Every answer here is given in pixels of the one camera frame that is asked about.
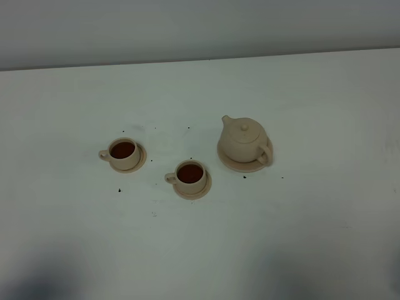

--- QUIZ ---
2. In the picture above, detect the beige ceramic teapot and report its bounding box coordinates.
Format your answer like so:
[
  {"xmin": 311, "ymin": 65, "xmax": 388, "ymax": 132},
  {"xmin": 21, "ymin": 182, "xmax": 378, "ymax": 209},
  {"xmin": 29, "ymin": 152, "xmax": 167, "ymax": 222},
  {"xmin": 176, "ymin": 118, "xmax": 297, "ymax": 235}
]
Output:
[{"xmin": 218, "ymin": 115, "xmax": 273, "ymax": 166}]

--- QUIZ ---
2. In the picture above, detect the beige teapot saucer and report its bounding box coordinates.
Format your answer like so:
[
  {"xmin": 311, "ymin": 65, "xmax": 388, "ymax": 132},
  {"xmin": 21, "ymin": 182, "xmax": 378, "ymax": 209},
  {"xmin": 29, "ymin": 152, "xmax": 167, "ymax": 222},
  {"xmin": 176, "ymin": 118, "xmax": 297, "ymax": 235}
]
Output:
[{"xmin": 217, "ymin": 141, "xmax": 268, "ymax": 173}]

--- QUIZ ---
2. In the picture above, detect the right beige teacup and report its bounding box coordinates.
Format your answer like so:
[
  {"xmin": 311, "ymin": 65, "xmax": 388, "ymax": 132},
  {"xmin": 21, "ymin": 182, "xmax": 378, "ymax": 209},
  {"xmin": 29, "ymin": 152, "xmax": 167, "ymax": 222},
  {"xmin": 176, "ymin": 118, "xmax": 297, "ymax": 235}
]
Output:
[{"xmin": 164, "ymin": 160, "xmax": 207, "ymax": 195}]

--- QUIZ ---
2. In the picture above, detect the beige teacup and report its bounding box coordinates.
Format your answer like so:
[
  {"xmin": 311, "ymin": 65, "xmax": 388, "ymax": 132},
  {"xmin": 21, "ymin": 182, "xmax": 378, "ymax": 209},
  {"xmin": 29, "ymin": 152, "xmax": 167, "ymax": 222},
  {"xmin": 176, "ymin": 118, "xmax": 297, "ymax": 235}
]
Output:
[
  {"xmin": 164, "ymin": 160, "xmax": 207, "ymax": 195},
  {"xmin": 98, "ymin": 137, "xmax": 140, "ymax": 171}
]

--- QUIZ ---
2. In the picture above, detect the right beige cup saucer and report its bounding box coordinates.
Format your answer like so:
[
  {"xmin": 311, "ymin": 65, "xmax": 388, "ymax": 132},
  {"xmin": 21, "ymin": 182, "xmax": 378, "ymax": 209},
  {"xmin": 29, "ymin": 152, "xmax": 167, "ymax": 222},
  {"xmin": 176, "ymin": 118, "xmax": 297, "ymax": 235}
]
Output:
[{"xmin": 172, "ymin": 171, "xmax": 212, "ymax": 201}]

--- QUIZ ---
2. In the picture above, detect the beige cup saucer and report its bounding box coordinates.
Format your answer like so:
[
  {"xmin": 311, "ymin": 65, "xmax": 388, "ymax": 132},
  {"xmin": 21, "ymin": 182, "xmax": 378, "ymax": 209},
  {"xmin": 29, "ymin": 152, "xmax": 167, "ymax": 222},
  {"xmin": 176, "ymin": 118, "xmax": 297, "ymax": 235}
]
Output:
[
  {"xmin": 172, "ymin": 171, "xmax": 212, "ymax": 201},
  {"xmin": 109, "ymin": 143, "xmax": 147, "ymax": 174}
]

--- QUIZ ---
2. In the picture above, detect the left beige cup saucer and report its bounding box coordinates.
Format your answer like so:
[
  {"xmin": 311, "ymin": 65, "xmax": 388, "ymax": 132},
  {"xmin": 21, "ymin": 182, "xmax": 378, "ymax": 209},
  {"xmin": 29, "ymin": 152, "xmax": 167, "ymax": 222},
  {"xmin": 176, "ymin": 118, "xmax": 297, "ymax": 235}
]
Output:
[{"xmin": 109, "ymin": 143, "xmax": 147, "ymax": 174}]

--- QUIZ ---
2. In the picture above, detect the left beige teacup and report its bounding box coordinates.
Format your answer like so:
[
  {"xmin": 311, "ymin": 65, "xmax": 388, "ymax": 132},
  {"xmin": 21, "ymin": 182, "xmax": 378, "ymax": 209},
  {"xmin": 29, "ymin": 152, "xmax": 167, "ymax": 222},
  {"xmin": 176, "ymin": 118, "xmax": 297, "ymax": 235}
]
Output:
[{"xmin": 98, "ymin": 137, "xmax": 140, "ymax": 171}]

